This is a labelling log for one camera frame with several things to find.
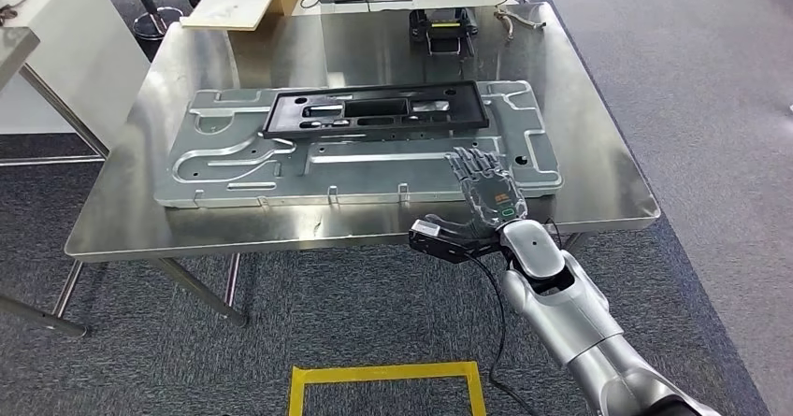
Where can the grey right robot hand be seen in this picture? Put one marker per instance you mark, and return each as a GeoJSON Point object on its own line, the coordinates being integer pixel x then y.
{"type": "Point", "coordinates": [492, 196]}

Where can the black plastic plate frame part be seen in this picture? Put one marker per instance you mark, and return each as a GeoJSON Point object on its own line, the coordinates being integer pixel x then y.
{"type": "Point", "coordinates": [477, 110]}

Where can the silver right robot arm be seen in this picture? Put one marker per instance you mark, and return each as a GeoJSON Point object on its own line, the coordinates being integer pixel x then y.
{"type": "Point", "coordinates": [557, 314]}

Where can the stainless steel workbench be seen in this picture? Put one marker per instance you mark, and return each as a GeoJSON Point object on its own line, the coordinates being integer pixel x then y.
{"type": "Point", "coordinates": [588, 172]}

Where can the large stamped metal panel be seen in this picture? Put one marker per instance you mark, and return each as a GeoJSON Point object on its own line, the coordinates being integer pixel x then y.
{"type": "Point", "coordinates": [371, 178]}

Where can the black clamp device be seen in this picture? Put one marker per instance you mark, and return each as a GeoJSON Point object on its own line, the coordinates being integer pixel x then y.
{"type": "Point", "coordinates": [443, 29]}

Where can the metal hand tool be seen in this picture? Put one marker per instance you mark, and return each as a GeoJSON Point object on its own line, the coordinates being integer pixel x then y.
{"type": "Point", "coordinates": [520, 20]}

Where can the yellow floor tape square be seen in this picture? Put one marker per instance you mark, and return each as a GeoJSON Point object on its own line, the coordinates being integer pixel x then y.
{"type": "Point", "coordinates": [384, 373]}

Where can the white flat tray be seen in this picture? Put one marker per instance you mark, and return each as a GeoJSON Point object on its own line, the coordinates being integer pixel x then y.
{"type": "Point", "coordinates": [223, 7]}

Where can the stainless steel side table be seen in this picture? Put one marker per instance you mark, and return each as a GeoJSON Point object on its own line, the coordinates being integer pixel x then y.
{"type": "Point", "coordinates": [15, 48]}

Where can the black stanchion post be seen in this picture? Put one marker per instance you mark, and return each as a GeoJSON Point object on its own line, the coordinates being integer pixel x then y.
{"type": "Point", "coordinates": [155, 26]}

